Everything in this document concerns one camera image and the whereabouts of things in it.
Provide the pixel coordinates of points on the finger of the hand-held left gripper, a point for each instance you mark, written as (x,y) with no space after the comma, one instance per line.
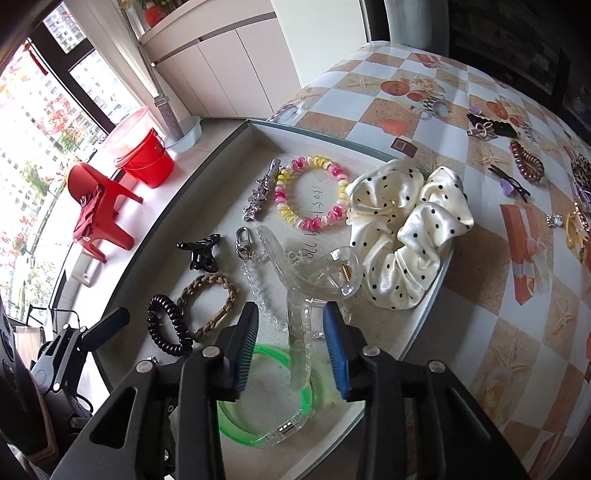
(106,323)

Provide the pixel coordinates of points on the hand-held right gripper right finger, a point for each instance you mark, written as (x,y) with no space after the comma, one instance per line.
(334,355)

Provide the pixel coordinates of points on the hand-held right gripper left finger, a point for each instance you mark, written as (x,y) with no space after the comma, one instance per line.
(247,350)

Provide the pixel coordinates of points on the clear plastic hair claw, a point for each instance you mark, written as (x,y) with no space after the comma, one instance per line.
(298,295)

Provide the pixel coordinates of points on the green plastic bangle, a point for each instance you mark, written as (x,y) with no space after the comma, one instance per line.
(240,429)

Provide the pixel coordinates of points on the black leaf hair claw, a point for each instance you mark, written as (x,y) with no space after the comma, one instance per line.
(202,256)

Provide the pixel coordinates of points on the grey jewelry tray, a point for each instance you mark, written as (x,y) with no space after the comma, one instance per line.
(300,152)

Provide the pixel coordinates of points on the red plastic stool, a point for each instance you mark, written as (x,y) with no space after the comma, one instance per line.
(99,207)

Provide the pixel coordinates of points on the white polka dot scrunchie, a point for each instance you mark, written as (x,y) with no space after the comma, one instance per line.
(406,230)

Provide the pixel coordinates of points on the silver star hair clip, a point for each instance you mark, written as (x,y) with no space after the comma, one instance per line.
(261,194)

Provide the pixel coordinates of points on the red plastic bucket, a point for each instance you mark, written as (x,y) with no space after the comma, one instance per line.
(147,159)

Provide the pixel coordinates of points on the checked printed tablecloth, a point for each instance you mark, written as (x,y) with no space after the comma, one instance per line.
(508,323)

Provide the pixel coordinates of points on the clear pink bucket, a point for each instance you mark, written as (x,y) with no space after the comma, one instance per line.
(127,131)

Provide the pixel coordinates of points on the pale blue basin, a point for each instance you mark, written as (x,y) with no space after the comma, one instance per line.
(189,131)

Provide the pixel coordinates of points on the black purple hair clip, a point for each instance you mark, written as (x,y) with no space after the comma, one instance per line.
(508,183)

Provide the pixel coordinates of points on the silver rhinestone charm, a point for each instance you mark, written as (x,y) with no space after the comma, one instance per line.
(554,219)

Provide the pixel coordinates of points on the bronze bow hair clip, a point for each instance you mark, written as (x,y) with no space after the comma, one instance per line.
(487,127)

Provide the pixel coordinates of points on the white low cabinet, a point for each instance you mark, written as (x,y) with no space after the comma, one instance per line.
(231,60)

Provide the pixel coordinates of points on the leopard print scrunchie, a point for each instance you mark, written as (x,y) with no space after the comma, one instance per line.
(582,170)

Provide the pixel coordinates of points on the red vase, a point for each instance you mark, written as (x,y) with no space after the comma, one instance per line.
(154,14)

